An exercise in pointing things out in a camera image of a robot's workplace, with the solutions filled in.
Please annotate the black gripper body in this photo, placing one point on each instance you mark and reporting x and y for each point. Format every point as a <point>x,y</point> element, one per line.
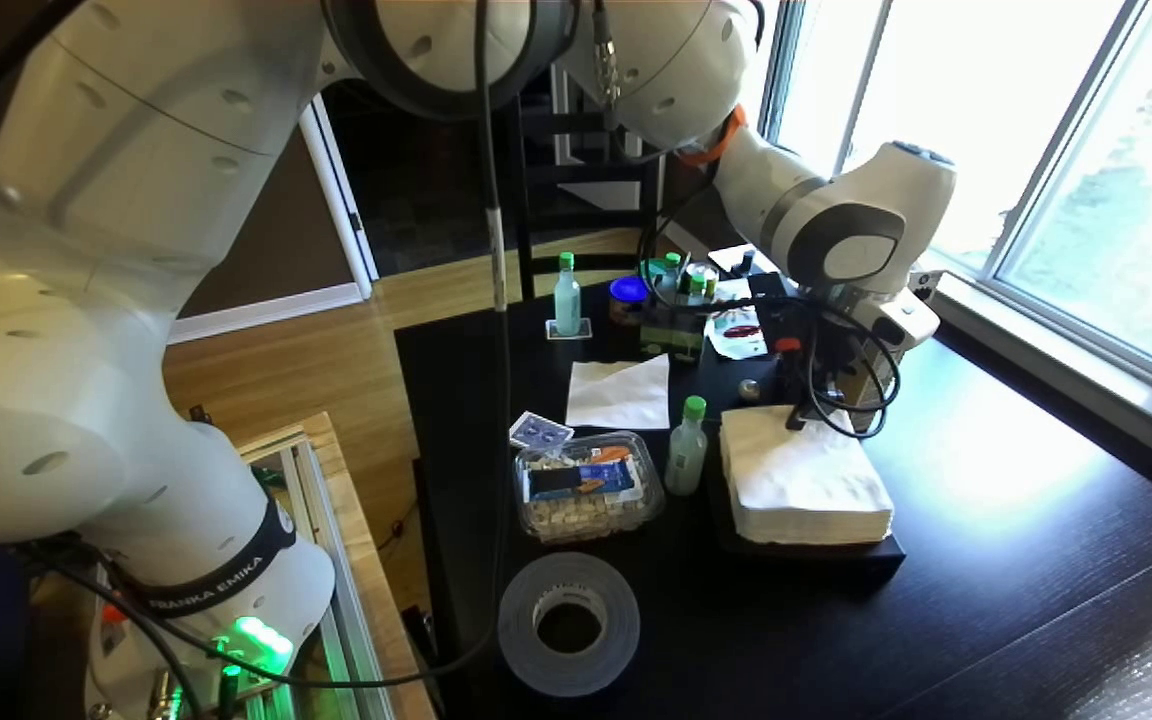
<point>834,347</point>

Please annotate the small metal paper weight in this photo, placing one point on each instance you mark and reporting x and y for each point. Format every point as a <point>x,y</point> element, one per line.
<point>751,390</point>

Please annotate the white napkin stack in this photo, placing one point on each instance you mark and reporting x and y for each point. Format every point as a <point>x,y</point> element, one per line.
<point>803,487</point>

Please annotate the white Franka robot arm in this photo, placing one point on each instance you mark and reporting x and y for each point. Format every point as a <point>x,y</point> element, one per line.
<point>43,402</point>

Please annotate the white plastic bag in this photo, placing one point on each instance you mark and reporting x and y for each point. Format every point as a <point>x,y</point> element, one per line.
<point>743,328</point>

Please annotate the green cap sanitizer bottle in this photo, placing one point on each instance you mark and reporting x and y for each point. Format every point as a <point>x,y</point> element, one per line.
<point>686,459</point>
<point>567,299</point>

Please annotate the white paper sheet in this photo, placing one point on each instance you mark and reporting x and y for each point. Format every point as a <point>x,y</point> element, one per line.
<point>738,256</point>

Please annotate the black napkin tray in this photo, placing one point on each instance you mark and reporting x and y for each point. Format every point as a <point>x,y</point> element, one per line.
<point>803,563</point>

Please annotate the blue lid jar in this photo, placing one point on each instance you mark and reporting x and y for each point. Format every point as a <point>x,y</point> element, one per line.
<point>625,292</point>

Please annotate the clear plastic food container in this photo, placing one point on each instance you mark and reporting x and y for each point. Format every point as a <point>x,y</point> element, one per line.
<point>587,490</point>

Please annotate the clear bottle stand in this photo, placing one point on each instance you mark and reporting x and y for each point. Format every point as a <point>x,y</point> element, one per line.
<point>568,335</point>

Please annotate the blue playing card deck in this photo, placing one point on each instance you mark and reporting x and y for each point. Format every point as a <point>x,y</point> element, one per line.
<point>539,433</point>

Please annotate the black wooden chair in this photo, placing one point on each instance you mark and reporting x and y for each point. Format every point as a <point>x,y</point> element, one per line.
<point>521,201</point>

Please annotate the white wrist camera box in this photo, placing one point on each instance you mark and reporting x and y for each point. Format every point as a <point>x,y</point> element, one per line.
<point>905,322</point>

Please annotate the white window frame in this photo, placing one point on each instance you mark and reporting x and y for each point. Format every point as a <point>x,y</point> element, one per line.
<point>1071,353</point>

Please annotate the grey duct tape roll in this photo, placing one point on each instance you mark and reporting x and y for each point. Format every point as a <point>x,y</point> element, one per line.
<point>521,640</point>

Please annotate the grey metal rail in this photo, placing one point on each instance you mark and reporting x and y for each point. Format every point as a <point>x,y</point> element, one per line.
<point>320,563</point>

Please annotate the white door frame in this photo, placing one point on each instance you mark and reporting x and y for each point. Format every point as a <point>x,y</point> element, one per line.
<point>343,201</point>

